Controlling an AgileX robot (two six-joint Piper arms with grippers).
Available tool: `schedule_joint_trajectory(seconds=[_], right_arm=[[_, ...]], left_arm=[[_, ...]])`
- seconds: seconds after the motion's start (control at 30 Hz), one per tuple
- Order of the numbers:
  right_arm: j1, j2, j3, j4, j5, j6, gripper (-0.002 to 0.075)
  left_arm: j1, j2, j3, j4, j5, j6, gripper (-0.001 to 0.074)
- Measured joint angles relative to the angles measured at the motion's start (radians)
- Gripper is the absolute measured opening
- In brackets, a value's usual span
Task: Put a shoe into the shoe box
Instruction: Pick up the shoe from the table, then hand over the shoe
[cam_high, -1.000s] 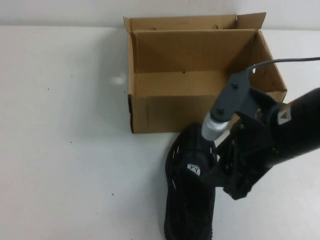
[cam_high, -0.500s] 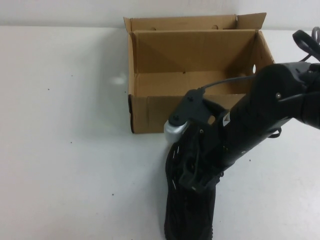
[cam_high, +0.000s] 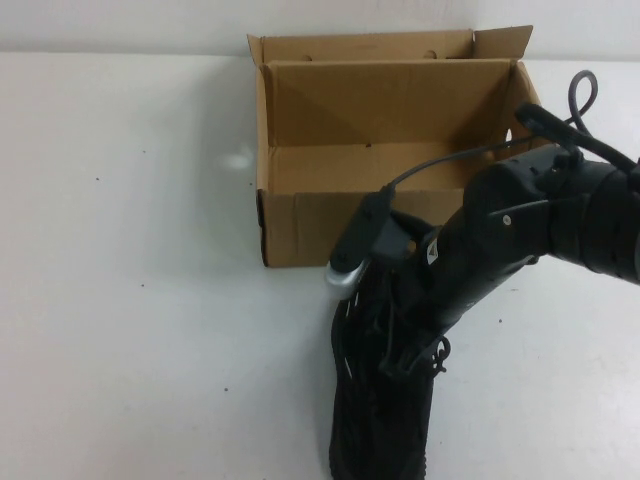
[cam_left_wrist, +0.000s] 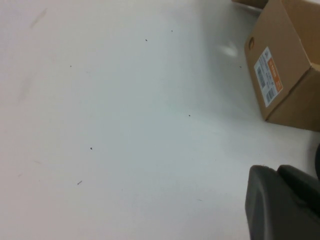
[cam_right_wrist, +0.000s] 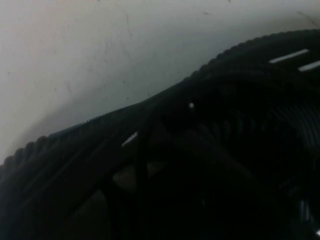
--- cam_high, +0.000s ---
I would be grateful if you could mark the brown cardboard shoe box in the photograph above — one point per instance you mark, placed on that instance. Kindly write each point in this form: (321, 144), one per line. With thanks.
(320, 225)

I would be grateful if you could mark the black mesh sneaker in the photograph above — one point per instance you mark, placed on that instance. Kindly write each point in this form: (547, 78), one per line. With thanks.
(365, 410)

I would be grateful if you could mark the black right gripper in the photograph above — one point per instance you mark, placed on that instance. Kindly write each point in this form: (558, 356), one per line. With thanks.
(450, 280)

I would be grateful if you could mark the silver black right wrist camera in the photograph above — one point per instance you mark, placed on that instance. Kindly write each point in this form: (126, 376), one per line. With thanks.
(352, 245)

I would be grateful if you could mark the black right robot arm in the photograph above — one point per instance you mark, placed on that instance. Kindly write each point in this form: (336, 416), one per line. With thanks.
(575, 225)

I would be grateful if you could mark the grey right camera mount bracket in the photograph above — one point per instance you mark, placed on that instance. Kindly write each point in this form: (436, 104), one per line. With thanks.
(395, 235)

